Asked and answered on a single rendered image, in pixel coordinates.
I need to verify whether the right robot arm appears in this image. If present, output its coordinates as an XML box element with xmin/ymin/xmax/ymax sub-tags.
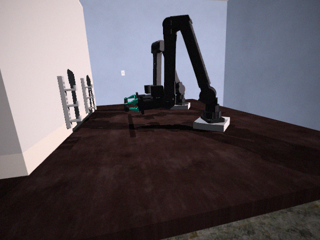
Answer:
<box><xmin>138</xmin><ymin>40</ymin><xmax>189</xmax><ymax>105</ymax></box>

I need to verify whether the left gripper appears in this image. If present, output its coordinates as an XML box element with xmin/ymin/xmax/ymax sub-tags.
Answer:
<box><xmin>125</xmin><ymin>95</ymin><xmax>153</xmax><ymax>115</ymax></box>

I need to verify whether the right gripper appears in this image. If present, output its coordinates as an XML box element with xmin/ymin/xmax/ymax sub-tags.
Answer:
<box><xmin>125</xmin><ymin>92</ymin><xmax>139</xmax><ymax>107</ymax></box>

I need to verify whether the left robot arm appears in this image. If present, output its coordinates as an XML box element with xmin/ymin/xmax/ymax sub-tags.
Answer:
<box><xmin>150</xmin><ymin>14</ymin><xmax>225</xmax><ymax>124</ymax></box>

